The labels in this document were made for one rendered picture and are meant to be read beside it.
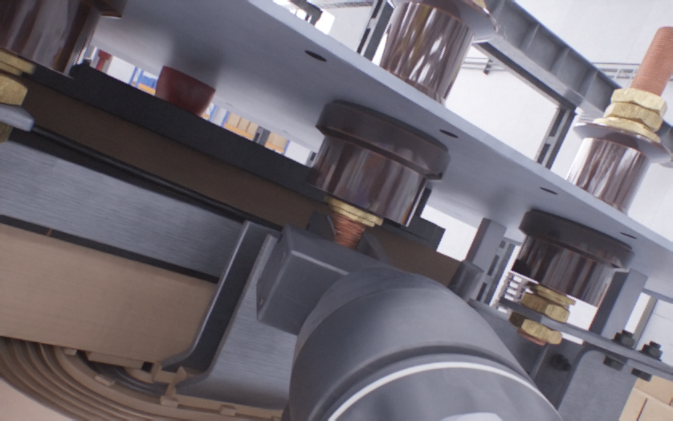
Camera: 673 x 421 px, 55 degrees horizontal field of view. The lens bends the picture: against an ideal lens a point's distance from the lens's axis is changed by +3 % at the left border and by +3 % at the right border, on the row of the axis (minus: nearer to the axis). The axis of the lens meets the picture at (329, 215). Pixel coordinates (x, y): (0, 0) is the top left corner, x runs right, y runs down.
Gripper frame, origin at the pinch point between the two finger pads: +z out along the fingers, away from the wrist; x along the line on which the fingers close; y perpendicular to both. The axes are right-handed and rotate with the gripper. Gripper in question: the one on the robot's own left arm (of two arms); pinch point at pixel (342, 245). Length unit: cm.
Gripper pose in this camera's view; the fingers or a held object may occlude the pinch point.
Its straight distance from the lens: 49.8
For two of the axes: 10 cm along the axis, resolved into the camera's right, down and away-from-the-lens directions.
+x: -8.9, -3.8, -2.4
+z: -1.2, -3.1, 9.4
